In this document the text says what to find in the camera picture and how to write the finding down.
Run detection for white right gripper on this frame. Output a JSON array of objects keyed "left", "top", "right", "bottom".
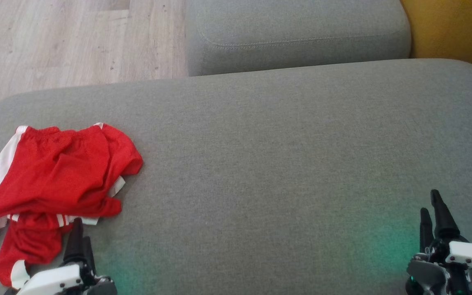
[{"left": 420, "top": 189, "right": 472, "bottom": 295}]

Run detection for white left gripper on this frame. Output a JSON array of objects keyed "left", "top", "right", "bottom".
[{"left": 15, "top": 218, "right": 99, "bottom": 295}]

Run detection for red and white basketball jersey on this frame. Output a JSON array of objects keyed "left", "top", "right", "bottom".
[{"left": 0, "top": 125, "right": 126, "bottom": 289}]

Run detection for red basketball shorts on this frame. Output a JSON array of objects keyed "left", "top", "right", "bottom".
[{"left": 0, "top": 122, "right": 144, "bottom": 218}]

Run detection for large grey sofa seat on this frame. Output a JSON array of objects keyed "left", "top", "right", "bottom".
[{"left": 0, "top": 58, "right": 472, "bottom": 295}]

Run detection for yellow sofa back cushion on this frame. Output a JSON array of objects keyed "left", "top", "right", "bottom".
[{"left": 400, "top": 0, "right": 472, "bottom": 82}]

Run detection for grey sofa seat cushion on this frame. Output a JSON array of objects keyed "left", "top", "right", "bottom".
[{"left": 185, "top": 0, "right": 412, "bottom": 77}]

